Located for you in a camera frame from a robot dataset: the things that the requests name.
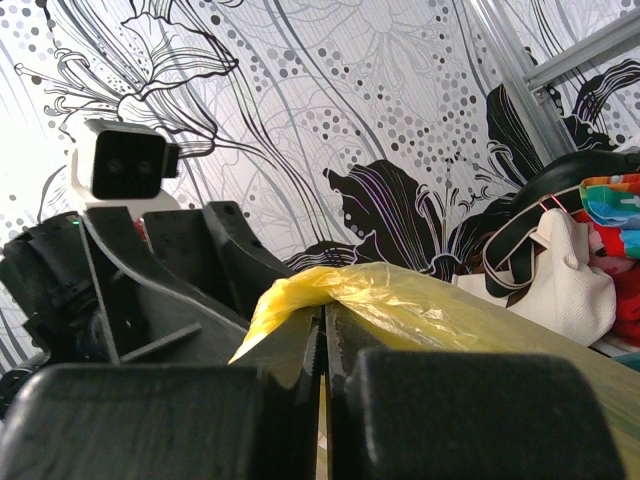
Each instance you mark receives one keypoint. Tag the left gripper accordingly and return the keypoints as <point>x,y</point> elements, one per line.
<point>180,290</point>

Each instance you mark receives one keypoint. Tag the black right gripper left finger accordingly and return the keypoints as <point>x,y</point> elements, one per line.
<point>254,419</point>

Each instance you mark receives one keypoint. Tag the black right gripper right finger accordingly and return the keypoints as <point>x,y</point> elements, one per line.
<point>394,414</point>

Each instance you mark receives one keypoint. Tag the yellow plastic trash bag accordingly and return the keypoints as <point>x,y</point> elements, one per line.
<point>409,310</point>

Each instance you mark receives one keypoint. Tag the cream canvas tote bag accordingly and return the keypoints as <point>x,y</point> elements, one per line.
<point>566,296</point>

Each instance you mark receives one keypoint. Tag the red cloth in basket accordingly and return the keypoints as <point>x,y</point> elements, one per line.
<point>607,254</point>

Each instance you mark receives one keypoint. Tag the black cloth garment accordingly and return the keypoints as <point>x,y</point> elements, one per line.
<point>570,170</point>

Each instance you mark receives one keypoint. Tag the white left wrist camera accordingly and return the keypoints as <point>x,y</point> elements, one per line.
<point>118,164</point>

